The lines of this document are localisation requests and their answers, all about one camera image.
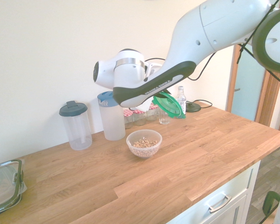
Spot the cereal rings pile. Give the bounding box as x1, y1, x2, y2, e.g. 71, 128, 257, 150
130, 137, 159, 157

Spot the clear pitcher dark teal lid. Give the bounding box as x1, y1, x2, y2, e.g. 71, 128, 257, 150
59, 100, 93, 151

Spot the wooden framed glass door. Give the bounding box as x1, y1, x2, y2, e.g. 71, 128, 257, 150
225, 0, 280, 131

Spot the green round container lid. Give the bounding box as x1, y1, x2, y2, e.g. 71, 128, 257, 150
152, 91, 187, 119

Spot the jam jar red checkered lid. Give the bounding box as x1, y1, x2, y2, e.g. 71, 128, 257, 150
132, 109, 147, 126
124, 109, 134, 129
145, 104, 160, 122

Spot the clear plastic bottle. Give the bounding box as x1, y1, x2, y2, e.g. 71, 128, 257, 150
177, 85, 187, 115

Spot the translucent plastic food bowl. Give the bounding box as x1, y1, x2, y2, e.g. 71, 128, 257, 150
126, 129, 163, 160

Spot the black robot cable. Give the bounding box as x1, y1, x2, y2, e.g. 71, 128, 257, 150
143, 51, 217, 81

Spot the green strap loop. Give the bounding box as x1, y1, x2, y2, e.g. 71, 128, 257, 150
262, 190, 280, 224

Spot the dark green braided cable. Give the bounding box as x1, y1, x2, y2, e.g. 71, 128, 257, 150
235, 0, 280, 93

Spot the rectangular container green clip lid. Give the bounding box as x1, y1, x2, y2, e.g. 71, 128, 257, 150
0, 159, 25, 218

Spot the clear drinking glass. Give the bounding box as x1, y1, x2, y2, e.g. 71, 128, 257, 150
158, 109, 170, 125

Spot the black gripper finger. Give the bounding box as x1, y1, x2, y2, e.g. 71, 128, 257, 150
154, 89, 172, 98

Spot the white drawer cabinet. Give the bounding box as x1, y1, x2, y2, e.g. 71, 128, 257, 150
167, 160, 262, 224

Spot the black round appliance base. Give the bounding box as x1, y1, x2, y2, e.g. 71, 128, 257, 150
185, 102, 202, 113

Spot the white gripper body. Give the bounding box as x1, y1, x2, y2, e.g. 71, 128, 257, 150
129, 99, 155, 113

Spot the frosted pitcher blue lid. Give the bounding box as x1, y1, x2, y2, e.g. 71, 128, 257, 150
97, 91, 126, 141

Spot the metal drawer handle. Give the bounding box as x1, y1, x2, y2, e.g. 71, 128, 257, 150
208, 194, 232, 214

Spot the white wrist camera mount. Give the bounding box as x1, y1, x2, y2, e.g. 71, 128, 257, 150
144, 62, 162, 79

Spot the black appliance power cord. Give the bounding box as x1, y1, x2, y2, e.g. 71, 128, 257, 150
186, 98, 214, 109

